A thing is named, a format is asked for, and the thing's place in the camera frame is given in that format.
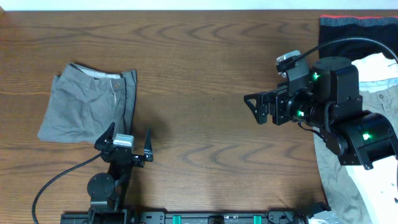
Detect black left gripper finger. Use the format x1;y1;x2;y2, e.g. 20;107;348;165
94;122;115;151
144;129;154;162

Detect grey shorts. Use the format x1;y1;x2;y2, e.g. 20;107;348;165
37;63;137;143

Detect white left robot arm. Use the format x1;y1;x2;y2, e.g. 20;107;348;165
87;123;154;224

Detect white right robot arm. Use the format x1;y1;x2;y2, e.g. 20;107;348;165
244;56;397;170

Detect black garment red waistband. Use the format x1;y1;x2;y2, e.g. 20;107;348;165
318;15;397;61

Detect white shirt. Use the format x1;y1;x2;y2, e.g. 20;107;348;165
352;53;397;93

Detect beige khaki shorts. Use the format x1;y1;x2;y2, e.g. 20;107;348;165
312;88;398;224

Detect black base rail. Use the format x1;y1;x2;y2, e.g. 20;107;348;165
60;203;341;224

